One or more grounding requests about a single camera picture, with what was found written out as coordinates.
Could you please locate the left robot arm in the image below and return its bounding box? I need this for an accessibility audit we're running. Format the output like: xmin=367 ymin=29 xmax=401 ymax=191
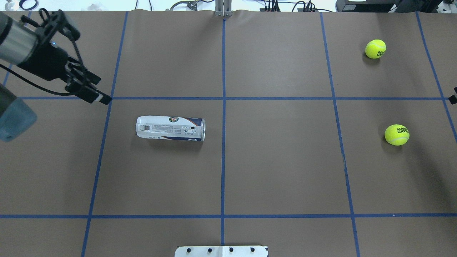
xmin=0 ymin=8 xmax=112 ymax=105

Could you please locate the yellow tennis ball with lettering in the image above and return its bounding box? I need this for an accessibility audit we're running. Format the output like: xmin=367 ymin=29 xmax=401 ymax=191
xmin=384 ymin=124 xmax=410 ymax=146

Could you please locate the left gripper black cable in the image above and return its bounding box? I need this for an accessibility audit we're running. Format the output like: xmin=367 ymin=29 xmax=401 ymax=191
xmin=0 ymin=64 xmax=77 ymax=97

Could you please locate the white tennis ball can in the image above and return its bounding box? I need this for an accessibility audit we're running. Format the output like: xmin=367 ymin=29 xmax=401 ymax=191
xmin=135 ymin=115 xmax=206 ymax=142

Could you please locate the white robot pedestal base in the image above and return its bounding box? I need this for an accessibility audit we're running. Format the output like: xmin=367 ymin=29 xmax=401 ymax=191
xmin=174 ymin=245 xmax=269 ymax=257

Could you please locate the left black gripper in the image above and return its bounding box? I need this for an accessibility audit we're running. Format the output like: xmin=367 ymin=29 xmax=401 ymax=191
xmin=17 ymin=10 xmax=112 ymax=105

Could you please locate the black monitor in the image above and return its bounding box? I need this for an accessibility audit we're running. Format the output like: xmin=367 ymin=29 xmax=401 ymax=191
xmin=336 ymin=0 xmax=443 ymax=13

